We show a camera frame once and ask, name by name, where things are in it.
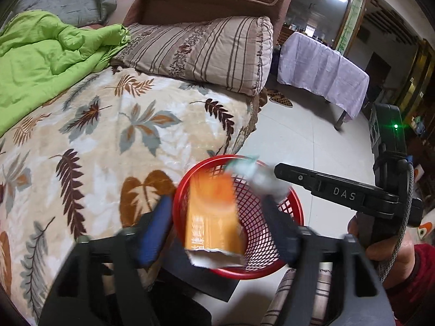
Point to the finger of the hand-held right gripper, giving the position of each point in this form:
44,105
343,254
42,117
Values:
340,192

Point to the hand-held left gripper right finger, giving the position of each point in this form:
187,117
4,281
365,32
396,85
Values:
283,234

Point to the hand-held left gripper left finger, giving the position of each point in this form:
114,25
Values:
154,231

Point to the red mesh plastic basket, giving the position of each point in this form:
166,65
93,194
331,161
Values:
258,241

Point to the orange cardboard box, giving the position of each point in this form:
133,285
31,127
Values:
212,217

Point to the white teal packet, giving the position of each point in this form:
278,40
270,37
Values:
258,178

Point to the person's right forearm red sleeve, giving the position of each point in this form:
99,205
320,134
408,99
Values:
419,278

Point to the person's right hand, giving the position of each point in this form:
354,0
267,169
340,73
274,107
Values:
394,261

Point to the wooden cabinet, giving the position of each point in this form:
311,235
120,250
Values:
418,85

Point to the striped cloth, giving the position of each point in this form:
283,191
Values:
302,298

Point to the leaf print blanket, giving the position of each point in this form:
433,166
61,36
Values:
102,163

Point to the table with lavender cloth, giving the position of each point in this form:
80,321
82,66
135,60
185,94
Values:
323,71

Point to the leopard print slipper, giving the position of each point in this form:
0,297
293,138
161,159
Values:
280,100

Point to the striped beige pillow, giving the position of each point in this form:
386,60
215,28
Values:
200,52

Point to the green quilt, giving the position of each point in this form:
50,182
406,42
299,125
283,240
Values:
44,61

